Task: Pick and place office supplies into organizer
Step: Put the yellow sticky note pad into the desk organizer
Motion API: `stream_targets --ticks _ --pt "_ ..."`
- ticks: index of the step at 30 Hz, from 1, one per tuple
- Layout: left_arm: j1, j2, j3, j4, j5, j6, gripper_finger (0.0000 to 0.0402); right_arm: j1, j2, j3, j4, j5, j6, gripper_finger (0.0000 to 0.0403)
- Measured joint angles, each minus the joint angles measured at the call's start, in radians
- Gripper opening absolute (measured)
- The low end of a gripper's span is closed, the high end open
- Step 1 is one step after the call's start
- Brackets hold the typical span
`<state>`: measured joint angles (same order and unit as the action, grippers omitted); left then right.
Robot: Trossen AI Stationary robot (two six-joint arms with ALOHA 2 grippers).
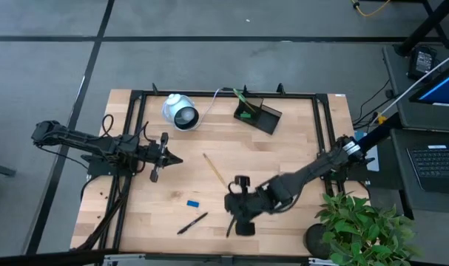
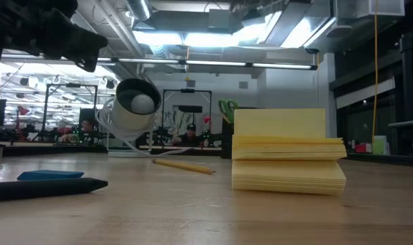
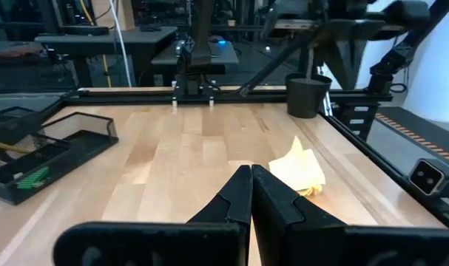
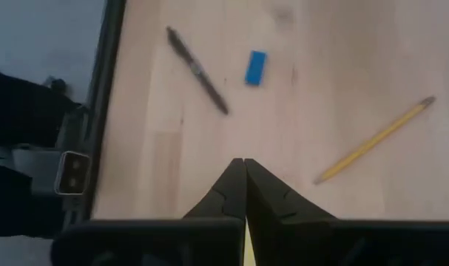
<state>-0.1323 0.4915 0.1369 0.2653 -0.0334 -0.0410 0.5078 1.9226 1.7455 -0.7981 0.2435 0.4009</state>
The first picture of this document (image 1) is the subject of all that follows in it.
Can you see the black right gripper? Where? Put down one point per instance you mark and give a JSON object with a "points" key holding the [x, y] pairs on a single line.
{"points": [[253, 201]]}

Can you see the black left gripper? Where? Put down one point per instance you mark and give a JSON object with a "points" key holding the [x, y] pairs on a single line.
{"points": [[155, 155]]}

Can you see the yellow pencil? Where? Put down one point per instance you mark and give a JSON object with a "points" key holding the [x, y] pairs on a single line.
{"points": [[250, 107], [215, 170]]}

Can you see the blue eraser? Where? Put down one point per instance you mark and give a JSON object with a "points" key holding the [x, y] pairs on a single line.
{"points": [[193, 203]]}

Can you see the green card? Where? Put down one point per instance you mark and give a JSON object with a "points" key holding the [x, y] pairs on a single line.
{"points": [[245, 115]]}

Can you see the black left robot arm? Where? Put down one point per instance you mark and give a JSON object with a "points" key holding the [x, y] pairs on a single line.
{"points": [[83, 142]]}

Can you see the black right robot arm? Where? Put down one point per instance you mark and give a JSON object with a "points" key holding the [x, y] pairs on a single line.
{"points": [[313, 170]]}

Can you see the black mesh desk organizer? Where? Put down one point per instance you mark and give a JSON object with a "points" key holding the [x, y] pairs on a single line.
{"points": [[266, 120]]}

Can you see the black pen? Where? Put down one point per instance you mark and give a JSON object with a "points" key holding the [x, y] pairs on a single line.
{"points": [[192, 223]]}

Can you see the white desk fan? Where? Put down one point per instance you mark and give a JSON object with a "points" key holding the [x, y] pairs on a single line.
{"points": [[185, 114]]}

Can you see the black plant pot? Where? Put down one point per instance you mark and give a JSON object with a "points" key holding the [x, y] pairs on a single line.
{"points": [[314, 242]]}

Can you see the green leafy plant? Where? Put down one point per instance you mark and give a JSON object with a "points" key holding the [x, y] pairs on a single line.
{"points": [[357, 229]]}

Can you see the light blue card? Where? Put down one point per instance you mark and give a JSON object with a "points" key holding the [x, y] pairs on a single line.
{"points": [[360, 135]]}

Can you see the white label card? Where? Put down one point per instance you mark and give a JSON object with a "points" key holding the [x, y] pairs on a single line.
{"points": [[374, 162]]}

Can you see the small white sticker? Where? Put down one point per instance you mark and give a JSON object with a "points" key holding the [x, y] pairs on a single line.
{"points": [[340, 95]]}

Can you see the black crossbar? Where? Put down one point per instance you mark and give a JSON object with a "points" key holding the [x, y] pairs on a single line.
{"points": [[43, 258]]}

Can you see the grey furniture foot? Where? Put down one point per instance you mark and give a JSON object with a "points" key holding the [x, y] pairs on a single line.
{"points": [[0, 169]]}

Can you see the black laptop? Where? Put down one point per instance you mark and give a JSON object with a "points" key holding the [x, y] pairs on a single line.
{"points": [[435, 166]]}

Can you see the black side desk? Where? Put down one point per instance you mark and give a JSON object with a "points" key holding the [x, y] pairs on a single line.
{"points": [[396, 70]]}

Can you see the white rod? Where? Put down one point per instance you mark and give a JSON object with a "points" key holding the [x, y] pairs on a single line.
{"points": [[420, 83]]}

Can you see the black power adapter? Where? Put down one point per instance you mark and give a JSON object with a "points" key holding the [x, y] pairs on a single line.
{"points": [[423, 61]]}

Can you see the monitor with blue screen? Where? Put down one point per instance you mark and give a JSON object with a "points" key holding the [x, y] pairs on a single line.
{"points": [[444, 88]]}

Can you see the black stand legs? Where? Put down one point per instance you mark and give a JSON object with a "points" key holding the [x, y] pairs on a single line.
{"points": [[424, 29]]}

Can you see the black metal table frame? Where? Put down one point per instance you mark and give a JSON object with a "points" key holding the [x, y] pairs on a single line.
{"points": [[150, 93]]}

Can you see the silver aluminium bracket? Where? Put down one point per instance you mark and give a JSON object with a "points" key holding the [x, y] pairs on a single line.
{"points": [[124, 260], [320, 262]]}

